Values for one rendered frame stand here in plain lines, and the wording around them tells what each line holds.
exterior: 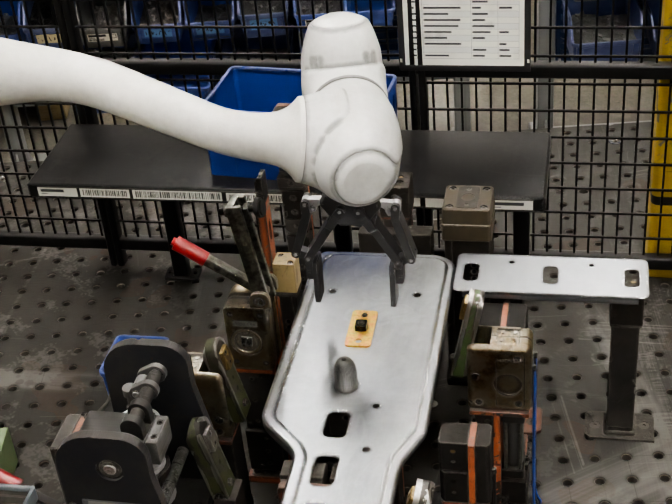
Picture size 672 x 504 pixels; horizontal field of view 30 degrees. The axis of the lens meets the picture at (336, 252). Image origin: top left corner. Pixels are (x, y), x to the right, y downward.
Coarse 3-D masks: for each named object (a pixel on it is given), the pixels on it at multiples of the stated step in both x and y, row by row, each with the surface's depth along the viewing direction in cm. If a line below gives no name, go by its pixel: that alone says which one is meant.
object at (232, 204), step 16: (224, 208) 174; (240, 208) 172; (256, 208) 172; (240, 224) 174; (240, 240) 175; (256, 240) 178; (240, 256) 177; (256, 256) 177; (256, 272) 178; (256, 288) 180; (272, 288) 183
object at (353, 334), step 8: (360, 312) 185; (368, 312) 185; (376, 312) 185; (352, 320) 184; (368, 320) 184; (376, 320) 184; (352, 328) 182; (360, 328) 181; (368, 328) 182; (352, 336) 181; (360, 336) 181; (368, 336) 181; (352, 344) 179; (360, 344) 179; (368, 344) 179
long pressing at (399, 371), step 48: (336, 288) 191; (384, 288) 190; (432, 288) 189; (288, 336) 182; (336, 336) 182; (384, 336) 181; (432, 336) 180; (288, 384) 174; (384, 384) 172; (432, 384) 172; (288, 432) 165; (384, 432) 164; (288, 480) 158; (336, 480) 158; (384, 480) 157
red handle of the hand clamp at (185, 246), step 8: (176, 240) 179; (184, 240) 179; (176, 248) 179; (184, 248) 179; (192, 248) 179; (200, 248) 180; (192, 256) 179; (200, 256) 179; (208, 256) 180; (200, 264) 180; (208, 264) 180; (216, 264) 180; (224, 264) 181; (224, 272) 180; (232, 272) 180; (240, 272) 181; (232, 280) 181; (240, 280) 181; (248, 288) 181
